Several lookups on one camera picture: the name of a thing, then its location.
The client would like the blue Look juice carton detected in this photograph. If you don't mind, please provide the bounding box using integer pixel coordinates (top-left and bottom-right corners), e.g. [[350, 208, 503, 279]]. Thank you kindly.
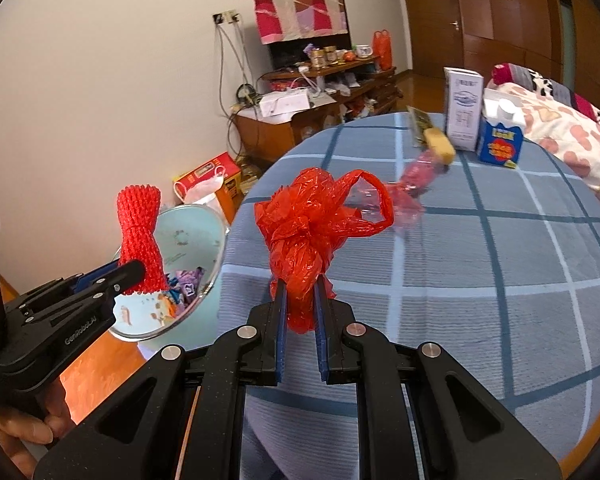
[[476, 100, 526, 169]]

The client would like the dark patterned flat packet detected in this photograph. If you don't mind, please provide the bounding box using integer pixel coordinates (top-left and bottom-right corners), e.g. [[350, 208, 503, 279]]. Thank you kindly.
[[407, 106, 433, 146]]

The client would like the orange plastic bag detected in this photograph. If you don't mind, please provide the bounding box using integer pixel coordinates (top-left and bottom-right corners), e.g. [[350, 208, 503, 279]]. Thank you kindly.
[[373, 29, 393, 70]]

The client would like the red rope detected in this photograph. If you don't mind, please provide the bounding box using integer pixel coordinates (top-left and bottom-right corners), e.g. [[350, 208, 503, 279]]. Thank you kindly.
[[115, 184, 170, 296]]

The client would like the person's left hand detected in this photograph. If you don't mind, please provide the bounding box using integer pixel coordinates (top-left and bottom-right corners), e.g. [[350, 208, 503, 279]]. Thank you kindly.
[[0, 379, 76, 479]]

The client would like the wall power socket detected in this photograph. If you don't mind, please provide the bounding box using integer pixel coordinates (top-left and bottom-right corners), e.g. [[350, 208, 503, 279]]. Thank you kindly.
[[212, 10, 240, 25]]

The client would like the wooden TV cabinet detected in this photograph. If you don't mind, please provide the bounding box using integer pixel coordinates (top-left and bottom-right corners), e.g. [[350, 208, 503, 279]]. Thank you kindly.
[[233, 55, 402, 162]]

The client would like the red plastic bag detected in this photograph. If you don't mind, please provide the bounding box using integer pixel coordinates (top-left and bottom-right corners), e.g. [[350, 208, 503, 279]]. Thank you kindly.
[[253, 167, 394, 334]]

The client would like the red cardboard box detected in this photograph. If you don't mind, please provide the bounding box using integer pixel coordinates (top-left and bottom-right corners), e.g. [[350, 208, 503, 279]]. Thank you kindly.
[[173, 152, 243, 224]]

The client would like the white box on cabinet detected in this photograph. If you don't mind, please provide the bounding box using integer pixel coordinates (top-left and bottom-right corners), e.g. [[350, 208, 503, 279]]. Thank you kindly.
[[259, 88, 311, 117]]

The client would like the purple snack wrapper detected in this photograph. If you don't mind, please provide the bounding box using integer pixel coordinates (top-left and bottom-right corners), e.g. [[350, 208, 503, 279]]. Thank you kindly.
[[166, 266, 205, 308]]

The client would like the orange snack packet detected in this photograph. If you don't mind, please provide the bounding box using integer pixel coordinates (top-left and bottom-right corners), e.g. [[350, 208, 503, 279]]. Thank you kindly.
[[151, 292, 178, 326]]

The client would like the pink clear plastic bag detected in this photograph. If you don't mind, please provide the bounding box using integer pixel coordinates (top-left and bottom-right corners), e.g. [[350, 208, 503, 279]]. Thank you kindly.
[[345, 150, 447, 232]]

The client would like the yellow sponge block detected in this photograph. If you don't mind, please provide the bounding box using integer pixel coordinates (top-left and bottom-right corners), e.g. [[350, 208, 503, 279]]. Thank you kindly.
[[423, 127, 456, 166]]

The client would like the white tall milk carton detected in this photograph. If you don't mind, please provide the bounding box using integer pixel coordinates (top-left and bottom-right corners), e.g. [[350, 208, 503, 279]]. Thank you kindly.
[[444, 67, 484, 152]]

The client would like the white mug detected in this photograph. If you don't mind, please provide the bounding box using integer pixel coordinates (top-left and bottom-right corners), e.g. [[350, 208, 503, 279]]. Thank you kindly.
[[355, 44, 373, 58]]

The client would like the wooden door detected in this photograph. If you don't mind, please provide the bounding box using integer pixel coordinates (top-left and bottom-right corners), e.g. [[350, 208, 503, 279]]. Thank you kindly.
[[405, 0, 464, 78]]

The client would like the heart pattern quilt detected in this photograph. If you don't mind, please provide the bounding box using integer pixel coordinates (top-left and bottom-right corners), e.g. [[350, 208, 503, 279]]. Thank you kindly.
[[488, 81, 600, 199]]

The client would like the cow print pillow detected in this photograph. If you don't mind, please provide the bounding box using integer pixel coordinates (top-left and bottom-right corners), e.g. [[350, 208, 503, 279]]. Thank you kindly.
[[490, 63, 600, 125]]

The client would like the red patchwork cloth cover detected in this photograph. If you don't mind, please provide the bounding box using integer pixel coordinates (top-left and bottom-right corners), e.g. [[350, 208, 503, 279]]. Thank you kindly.
[[252, 0, 349, 44]]

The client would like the light blue trash bucket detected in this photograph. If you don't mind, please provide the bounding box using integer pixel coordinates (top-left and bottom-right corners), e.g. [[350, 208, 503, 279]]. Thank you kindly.
[[109, 205, 228, 359]]

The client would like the blue plaid tablecloth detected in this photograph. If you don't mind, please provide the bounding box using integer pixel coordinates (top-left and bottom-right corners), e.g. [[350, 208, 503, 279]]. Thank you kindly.
[[219, 113, 600, 479]]

